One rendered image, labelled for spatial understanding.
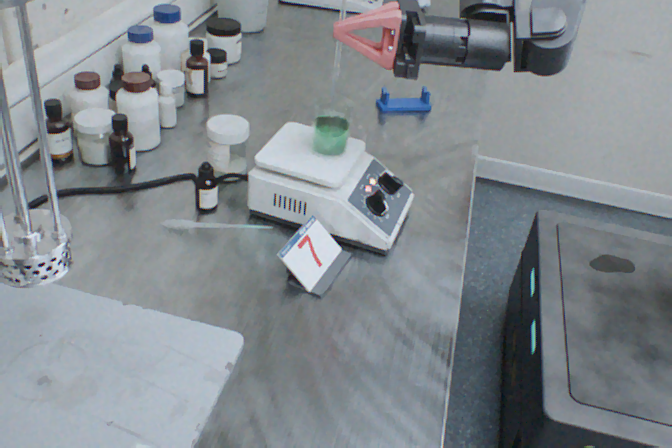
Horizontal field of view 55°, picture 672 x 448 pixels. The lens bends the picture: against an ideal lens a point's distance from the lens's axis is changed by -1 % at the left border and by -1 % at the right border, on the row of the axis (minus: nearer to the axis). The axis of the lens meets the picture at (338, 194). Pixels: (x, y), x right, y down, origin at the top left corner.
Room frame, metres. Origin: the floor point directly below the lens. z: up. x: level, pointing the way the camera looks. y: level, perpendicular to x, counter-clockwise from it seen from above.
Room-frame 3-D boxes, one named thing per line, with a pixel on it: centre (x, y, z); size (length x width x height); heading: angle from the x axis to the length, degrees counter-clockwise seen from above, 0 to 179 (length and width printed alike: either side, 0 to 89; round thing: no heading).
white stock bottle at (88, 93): (0.85, 0.39, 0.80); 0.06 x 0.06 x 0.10
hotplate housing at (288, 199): (0.74, 0.02, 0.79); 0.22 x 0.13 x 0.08; 75
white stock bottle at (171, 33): (1.09, 0.34, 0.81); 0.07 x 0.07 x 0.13
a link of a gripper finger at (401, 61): (0.73, -0.02, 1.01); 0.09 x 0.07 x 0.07; 95
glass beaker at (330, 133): (0.75, 0.02, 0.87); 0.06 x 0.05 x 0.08; 14
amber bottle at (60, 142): (0.78, 0.41, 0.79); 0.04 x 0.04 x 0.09
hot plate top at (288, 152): (0.74, 0.04, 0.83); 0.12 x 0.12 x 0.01; 75
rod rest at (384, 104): (1.09, -0.10, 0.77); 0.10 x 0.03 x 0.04; 110
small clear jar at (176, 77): (0.99, 0.30, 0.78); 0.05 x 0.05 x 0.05
